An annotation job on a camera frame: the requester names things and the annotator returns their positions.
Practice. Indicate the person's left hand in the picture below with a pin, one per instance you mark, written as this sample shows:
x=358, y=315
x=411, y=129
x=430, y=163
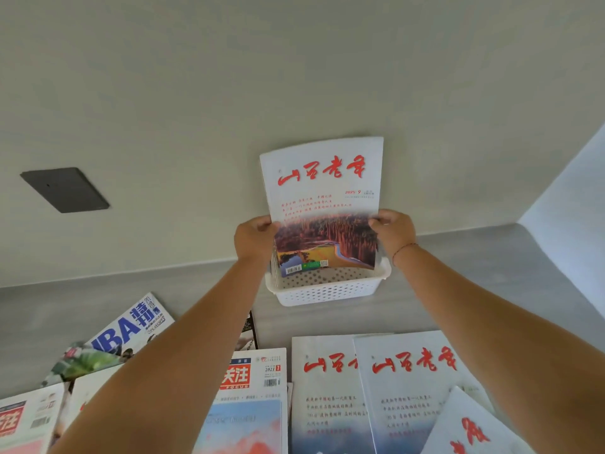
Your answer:
x=253, y=241

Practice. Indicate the person's right hand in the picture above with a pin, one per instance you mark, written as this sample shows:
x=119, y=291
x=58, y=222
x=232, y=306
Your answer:
x=397, y=234

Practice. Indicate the person's right thumb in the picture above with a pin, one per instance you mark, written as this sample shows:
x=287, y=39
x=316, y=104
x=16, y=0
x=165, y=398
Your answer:
x=379, y=223

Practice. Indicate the person's left thumb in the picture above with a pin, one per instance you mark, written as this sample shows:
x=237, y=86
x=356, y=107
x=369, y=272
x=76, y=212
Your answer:
x=268, y=227

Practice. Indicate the white magazine with forest photo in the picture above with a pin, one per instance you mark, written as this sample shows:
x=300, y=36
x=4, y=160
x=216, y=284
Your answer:
x=321, y=184

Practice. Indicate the person's right forearm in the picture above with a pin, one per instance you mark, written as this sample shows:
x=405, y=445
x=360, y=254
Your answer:
x=496, y=335

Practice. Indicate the person's left forearm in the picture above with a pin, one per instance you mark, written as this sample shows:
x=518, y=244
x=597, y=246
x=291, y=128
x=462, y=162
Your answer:
x=165, y=364

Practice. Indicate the white perforated plastic basket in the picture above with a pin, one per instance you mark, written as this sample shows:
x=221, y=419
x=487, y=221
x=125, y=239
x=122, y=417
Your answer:
x=326, y=290

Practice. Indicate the dark cover magazine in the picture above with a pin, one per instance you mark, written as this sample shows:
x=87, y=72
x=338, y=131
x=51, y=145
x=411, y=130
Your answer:
x=246, y=334

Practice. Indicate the white magazine with red calligraphy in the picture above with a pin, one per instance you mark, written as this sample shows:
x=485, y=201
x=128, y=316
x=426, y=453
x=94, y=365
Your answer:
x=324, y=397
x=411, y=392
x=472, y=432

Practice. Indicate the basketball magazine with blue letters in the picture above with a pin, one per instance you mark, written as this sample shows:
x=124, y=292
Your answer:
x=127, y=328

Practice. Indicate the magazine with red label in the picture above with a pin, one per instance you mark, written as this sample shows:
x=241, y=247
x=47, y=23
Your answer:
x=255, y=401
x=26, y=420

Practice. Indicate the magazine with green leaves cover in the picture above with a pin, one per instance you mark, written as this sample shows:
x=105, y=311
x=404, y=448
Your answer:
x=80, y=361

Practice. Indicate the plain white magazine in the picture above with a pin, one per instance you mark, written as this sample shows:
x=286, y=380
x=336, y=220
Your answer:
x=87, y=387

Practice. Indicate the dark grey wall plate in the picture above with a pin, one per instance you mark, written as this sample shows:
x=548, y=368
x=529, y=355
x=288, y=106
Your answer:
x=64, y=190

